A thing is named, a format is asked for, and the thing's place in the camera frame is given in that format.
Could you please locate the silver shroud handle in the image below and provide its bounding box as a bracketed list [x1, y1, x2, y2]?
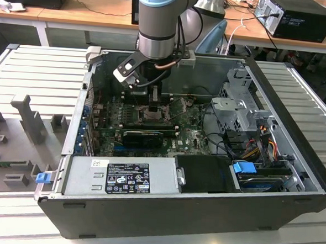
[175, 168, 187, 187]

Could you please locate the thin wire locking lever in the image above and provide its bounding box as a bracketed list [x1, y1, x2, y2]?
[168, 107, 194, 123]
[166, 96, 183, 107]

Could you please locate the blue disk carrier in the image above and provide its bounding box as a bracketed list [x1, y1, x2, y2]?
[231, 160, 258, 179]

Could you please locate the green motherboard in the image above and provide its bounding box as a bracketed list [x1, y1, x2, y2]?
[94, 92, 218, 163]

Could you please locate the hard disk with blue label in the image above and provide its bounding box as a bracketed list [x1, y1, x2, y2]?
[238, 173, 285, 195]

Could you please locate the blue case latch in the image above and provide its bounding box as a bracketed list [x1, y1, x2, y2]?
[36, 172, 51, 185]

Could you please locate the small upright black box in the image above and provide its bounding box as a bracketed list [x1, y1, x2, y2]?
[130, 0, 141, 26]

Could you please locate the white wrist camera black face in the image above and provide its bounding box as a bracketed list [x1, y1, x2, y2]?
[112, 56, 142, 90]

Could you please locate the coloured wire bundle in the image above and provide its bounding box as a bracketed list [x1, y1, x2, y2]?
[240, 126, 280, 163]

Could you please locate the black camera cable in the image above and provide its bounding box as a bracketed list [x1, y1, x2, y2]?
[134, 12, 192, 92]

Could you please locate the silver metal drive cage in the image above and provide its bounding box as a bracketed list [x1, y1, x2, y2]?
[208, 65, 281, 135]

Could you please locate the grey power supply unit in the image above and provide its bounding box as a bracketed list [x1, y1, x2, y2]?
[61, 150, 182, 203]

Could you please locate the CPU socket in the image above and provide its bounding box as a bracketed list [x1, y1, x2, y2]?
[135, 105, 173, 126]

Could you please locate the white cable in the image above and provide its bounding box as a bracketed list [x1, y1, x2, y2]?
[226, 17, 248, 56]

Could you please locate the black open PC case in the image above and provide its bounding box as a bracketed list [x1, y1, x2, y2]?
[31, 44, 326, 244]

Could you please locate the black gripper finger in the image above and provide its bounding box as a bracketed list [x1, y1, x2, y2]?
[148, 84, 164, 114]

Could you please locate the black plastic shroud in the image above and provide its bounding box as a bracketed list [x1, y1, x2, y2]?
[172, 153, 245, 197]

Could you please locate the black looped cable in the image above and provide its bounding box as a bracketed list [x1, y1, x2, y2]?
[199, 102, 238, 158]

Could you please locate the metal socket cover frame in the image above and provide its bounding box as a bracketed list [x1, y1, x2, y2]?
[164, 97, 192, 123]

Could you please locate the crumpled white paper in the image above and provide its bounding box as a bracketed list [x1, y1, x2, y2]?
[0, 0, 28, 14]

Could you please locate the grey case corner latch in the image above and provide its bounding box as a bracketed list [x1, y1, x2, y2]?
[84, 45, 102, 67]

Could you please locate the grey parts rack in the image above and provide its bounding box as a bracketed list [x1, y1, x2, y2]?
[0, 92, 73, 198]

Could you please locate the square CPU plate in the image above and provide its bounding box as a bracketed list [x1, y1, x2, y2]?
[141, 109, 165, 121]

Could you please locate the black graphics card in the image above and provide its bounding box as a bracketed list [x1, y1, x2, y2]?
[121, 129, 165, 150]

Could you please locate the black desktop PC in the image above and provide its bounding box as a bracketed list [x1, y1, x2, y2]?
[252, 0, 326, 44]

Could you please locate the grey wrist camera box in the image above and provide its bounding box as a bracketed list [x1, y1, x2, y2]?
[177, 50, 197, 69]

